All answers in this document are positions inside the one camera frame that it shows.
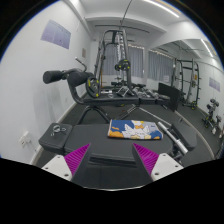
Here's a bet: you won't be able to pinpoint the white window curtains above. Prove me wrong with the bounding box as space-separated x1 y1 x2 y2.
103 45 174 83

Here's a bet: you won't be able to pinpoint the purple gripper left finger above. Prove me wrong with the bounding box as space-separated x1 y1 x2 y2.
42 144 91 181

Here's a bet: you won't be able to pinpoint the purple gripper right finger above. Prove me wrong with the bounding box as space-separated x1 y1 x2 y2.
132 143 183 181

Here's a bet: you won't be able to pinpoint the black power rack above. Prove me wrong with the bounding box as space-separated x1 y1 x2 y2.
94 28 134 97

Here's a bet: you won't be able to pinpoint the black bench head pad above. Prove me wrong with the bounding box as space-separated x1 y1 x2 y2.
39 123 72 155

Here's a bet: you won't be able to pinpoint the black flat bench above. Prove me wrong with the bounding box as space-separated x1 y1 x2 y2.
78 94 139 124

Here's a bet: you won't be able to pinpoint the mounted black yellow weight plate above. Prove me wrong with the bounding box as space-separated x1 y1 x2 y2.
115 59 130 71

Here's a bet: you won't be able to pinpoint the black padded workout bench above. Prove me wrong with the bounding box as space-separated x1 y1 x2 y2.
65 124 172 190

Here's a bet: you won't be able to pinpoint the small purple wall poster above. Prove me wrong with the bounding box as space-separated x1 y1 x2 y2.
209 78 220 91

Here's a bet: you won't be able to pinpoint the black right side pad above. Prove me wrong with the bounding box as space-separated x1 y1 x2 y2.
172 122 197 151

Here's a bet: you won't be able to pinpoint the folded blue patterned towel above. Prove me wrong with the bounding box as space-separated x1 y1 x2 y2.
108 120 163 140

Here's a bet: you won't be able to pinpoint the metal spring collar clip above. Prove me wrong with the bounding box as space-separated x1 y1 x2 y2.
51 125 66 137

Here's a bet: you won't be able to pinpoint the dumbbell rack with dumbbells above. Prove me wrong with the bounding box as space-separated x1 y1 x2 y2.
203 98 222 135

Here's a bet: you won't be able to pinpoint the silver barbell bar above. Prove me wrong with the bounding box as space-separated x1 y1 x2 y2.
158 122 188 155

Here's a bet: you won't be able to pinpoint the white wall socket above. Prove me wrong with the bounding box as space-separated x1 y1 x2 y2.
19 131 31 148

